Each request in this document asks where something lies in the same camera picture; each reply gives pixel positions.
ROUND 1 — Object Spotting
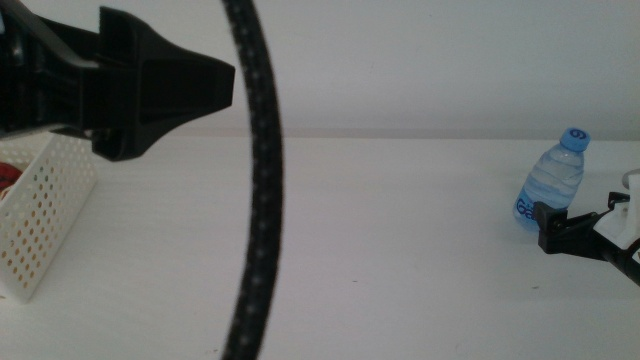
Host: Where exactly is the white perforated plastic basket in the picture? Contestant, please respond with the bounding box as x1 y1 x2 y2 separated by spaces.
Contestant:
0 132 98 305

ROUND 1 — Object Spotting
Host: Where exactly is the thick braided black camera cable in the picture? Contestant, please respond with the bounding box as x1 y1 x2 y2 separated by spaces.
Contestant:
219 0 285 360

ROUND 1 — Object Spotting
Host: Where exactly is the clear water bottle blue cap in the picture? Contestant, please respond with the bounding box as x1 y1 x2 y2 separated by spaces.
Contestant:
512 126 592 234

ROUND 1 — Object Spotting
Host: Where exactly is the red cola can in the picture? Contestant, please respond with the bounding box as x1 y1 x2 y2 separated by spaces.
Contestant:
0 162 24 201

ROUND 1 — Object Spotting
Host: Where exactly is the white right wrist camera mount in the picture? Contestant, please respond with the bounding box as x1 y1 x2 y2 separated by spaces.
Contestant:
592 168 640 251

